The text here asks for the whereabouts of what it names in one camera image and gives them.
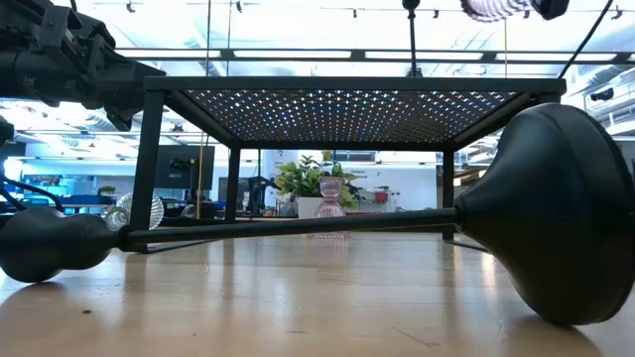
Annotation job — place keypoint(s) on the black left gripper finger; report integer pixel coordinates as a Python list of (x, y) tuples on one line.
[(124, 104), (124, 69)]

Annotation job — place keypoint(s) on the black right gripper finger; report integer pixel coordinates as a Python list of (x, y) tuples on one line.
[(550, 7)]

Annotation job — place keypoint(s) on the clear ribbed glass candle holder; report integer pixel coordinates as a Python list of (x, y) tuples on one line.
[(158, 210)]

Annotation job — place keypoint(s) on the black background robot arm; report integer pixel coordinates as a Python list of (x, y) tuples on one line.
[(258, 191)]

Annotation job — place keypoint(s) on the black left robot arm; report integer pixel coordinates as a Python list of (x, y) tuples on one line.
[(12, 69)]

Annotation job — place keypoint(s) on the black monitor screen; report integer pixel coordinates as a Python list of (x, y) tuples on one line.
[(178, 166)]

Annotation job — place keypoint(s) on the small green background plant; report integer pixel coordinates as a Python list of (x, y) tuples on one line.
[(106, 189)]

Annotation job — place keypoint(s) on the yellow pole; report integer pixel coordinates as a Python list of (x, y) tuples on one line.
[(200, 178)]

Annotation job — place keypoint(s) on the green plant in white pot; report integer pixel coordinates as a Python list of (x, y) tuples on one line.
[(302, 181)]

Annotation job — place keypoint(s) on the black overhead crossbar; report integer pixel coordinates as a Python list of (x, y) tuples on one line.
[(357, 55)]

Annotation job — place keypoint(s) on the black plunger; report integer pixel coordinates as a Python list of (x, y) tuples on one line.
[(555, 213)]

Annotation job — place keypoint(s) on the black perforated metal shelf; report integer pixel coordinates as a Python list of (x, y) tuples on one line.
[(347, 83)]

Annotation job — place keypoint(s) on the white machine with red part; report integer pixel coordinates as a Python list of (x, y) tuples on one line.
[(379, 197)]

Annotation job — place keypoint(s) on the black ceiling camera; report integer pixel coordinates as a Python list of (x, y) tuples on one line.
[(602, 94)]

